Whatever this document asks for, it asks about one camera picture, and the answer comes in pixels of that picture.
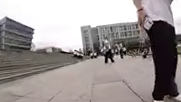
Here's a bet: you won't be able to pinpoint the person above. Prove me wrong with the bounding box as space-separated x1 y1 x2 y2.
128 0 181 102
100 38 116 65

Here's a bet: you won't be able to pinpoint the long grey multi-storey building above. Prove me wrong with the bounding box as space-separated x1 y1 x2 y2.
79 17 147 56

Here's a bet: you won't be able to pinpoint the grey paved plaza ground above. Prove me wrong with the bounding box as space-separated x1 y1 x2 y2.
0 44 181 102

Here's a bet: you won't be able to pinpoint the wide grey stone steps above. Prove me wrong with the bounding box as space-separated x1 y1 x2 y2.
0 35 87 87

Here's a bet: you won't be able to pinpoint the grey layered building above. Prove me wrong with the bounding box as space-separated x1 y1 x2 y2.
0 0 38 55

